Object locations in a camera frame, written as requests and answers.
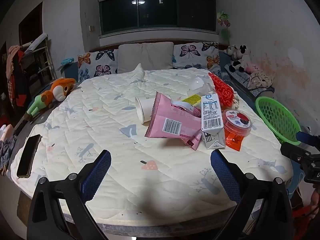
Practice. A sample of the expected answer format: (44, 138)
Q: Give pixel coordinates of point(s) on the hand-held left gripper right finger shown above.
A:
(225, 177)

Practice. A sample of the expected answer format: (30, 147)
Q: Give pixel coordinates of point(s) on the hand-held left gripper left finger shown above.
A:
(97, 175)

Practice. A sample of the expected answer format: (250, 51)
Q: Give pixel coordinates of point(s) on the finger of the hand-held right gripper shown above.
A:
(308, 138)
(297, 152)

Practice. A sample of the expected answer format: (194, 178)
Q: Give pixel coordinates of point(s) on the green plastic basket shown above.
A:
(277, 117)

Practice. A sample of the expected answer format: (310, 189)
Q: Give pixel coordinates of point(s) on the plastic jelly cup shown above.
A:
(236, 125)

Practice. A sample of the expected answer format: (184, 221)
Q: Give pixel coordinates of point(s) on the small milk carton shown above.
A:
(211, 115)

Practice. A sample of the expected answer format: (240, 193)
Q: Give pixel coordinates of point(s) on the pink snack bag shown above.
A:
(170, 120)

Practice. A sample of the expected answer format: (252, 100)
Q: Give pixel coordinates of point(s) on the white paper cup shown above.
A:
(145, 108)

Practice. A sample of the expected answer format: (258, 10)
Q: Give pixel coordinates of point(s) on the yellow label packet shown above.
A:
(192, 100)

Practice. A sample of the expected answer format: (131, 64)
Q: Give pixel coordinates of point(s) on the orange mesh bag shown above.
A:
(222, 90)

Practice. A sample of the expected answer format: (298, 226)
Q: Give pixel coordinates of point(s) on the red plastic object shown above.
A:
(303, 215)

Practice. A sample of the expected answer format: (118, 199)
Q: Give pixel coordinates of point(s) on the white quilted mat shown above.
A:
(112, 130)

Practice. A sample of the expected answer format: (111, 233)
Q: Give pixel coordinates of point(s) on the black smartphone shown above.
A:
(28, 155)

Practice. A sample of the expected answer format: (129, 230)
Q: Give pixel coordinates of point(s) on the spotted cream cloth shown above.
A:
(260, 80)

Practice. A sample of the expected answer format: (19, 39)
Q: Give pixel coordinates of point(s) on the pink plush toy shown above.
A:
(251, 68)

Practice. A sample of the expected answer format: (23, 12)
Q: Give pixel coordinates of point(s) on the crumpled grey blue cloth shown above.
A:
(7, 157)

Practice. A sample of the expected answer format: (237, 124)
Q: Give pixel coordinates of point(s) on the orange and green plush toy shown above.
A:
(60, 90)

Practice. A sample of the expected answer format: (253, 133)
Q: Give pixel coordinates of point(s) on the black white cow plush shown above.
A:
(240, 50)
(241, 63)

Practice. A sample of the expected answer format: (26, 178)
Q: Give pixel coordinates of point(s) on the folded pink cloth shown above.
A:
(6, 131)

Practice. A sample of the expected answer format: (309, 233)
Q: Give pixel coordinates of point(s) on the butterfly print pillow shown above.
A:
(100, 62)
(195, 55)

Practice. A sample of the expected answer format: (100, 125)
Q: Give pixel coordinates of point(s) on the blue bed sheet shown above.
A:
(223, 60)

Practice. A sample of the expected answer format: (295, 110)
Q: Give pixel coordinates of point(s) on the small teal object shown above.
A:
(67, 61)

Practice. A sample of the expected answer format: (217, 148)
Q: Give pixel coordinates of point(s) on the grey pillow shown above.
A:
(157, 55)
(130, 58)

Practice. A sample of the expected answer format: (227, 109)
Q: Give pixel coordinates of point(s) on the metal clothes rack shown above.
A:
(47, 60)

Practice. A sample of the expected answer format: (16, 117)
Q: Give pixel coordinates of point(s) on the hanging clothes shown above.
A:
(15, 80)

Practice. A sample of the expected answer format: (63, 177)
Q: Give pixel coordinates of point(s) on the wooden headboard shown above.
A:
(105, 48)

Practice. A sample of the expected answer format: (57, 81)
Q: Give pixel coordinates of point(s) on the white rolled sheet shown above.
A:
(36, 42)

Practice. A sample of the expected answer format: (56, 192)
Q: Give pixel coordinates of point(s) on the dark wooden door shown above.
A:
(30, 25)

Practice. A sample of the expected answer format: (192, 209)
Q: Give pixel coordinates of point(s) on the dark window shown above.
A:
(175, 12)

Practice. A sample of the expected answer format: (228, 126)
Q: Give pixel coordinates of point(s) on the flower wall decoration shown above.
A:
(223, 21)

